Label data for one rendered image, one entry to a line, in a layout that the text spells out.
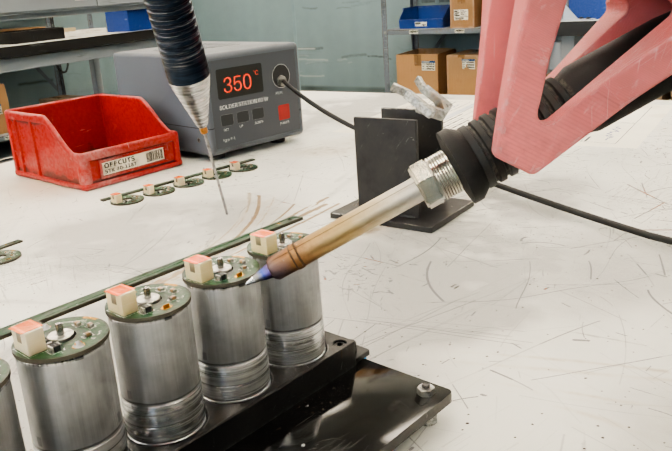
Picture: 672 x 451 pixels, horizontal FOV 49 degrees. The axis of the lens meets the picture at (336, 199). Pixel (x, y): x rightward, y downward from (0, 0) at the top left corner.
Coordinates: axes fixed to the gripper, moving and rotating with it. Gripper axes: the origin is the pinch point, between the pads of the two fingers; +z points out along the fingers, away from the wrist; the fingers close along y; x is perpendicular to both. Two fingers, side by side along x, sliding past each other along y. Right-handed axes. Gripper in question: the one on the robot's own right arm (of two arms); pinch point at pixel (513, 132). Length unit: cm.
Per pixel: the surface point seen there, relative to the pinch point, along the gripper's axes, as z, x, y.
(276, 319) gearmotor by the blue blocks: 9.3, -3.6, -1.8
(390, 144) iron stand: 4.6, 1.9, -22.9
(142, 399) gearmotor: 11.5, -6.8, 2.2
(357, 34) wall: 1, 56, -534
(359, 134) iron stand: 5.1, 0.1, -24.3
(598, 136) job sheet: -2.0, 22.7, -41.7
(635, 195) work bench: 0.7, 18.5, -23.9
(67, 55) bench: 60, -74, -287
